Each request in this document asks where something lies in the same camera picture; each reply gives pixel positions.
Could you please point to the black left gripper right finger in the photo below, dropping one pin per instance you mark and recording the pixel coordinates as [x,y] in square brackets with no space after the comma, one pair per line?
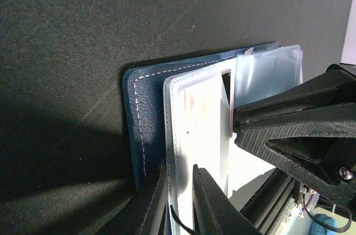
[213,212]

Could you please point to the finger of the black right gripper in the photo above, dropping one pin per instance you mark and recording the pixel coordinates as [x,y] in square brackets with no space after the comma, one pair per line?
[310,145]
[335,86]

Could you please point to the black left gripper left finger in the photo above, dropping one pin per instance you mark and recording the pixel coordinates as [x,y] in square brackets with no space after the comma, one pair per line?
[146,212]

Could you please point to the navy blue card holder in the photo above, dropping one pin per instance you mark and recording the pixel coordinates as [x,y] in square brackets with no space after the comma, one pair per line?
[153,109]

